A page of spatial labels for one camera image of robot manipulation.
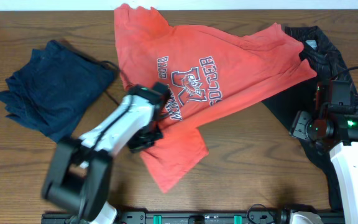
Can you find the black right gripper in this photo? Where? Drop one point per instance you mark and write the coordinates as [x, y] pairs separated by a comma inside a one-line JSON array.
[[298, 127]]

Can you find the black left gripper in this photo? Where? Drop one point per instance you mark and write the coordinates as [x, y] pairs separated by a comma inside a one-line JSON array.
[[136, 146]]

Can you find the red soccer t-shirt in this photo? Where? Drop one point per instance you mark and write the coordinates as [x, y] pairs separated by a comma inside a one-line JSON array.
[[210, 73]]

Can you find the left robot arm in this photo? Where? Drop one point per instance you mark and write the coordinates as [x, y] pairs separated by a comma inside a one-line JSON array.
[[79, 174]]

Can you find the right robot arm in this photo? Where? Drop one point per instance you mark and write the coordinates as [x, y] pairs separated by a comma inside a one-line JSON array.
[[333, 128]]

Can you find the folded navy blue shirt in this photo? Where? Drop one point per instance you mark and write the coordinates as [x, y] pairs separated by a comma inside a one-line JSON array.
[[52, 91]]

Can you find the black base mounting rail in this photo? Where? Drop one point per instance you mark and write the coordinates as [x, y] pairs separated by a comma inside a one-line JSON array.
[[257, 213]]

